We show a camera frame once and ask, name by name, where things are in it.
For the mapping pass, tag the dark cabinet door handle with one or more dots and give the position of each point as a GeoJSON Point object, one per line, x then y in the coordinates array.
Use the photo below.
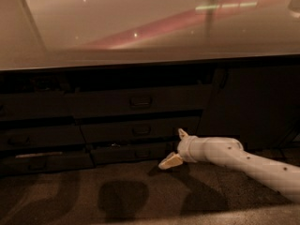
{"type": "Point", "coordinates": [224, 79]}

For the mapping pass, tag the dark drawer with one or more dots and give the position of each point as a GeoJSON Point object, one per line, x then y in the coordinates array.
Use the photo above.
{"type": "Point", "coordinates": [33, 106]}
{"type": "Point", "coordinates": [48, 163]}
{"type": "Point", "coordinates": [134, 101]}
{"type": "Point", "coordinates": [37, 137]}
{"type": "Point", "coordinates": [154, 128]}
{"type": "Point", "coordinates": [134, 152]}

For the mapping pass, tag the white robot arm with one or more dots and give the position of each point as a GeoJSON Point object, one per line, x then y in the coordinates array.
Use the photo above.
{"type": "Point", "coordinates": [228, 152]}

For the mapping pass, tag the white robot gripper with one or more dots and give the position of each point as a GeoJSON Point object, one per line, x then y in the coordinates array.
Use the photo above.
{"type": "Point", "coordinates": [187, 148]}

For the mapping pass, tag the dark cabinet door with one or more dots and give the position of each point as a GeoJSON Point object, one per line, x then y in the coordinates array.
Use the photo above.
{"type": "Point", "coordinates": [259, 106]}

